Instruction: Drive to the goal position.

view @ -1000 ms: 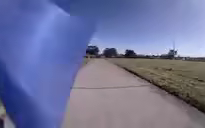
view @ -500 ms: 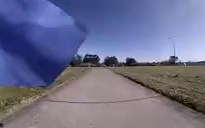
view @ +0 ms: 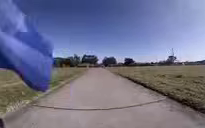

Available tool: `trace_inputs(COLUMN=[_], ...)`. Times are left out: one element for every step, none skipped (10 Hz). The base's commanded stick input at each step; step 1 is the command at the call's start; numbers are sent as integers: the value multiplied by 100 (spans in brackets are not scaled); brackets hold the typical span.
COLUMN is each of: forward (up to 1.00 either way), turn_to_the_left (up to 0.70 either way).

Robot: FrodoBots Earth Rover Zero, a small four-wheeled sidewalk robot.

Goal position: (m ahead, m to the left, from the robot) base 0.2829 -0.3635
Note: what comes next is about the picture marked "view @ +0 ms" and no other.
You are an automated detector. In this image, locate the row of trees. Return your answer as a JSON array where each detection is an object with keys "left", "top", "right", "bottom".
[{"left": 53, "top": 53, "right": 136, "bottom": 68}]

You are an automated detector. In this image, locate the grey concrete path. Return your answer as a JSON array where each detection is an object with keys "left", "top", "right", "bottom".
[{"left": 2, "top": 67, "right": 205, "bottom": 128}]

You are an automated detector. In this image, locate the tall mast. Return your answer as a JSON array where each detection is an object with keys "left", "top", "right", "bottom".
[{"left": 165, "top": 47, "right": 178, "bottom": 65}]

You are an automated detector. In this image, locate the dry grass field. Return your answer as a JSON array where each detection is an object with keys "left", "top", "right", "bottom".
[{"left": 106, "top": 64, "right": 205, "bottom": 118}]

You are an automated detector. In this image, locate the blue cloth flag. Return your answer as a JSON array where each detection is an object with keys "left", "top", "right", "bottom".
[{"left": 0, "top": 0, "right": 55, "bottom": 93}]

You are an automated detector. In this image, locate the dry grass strip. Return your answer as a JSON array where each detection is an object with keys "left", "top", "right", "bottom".
[{"left": 0, "top": 66, "right": 90, "bottom": 118}]

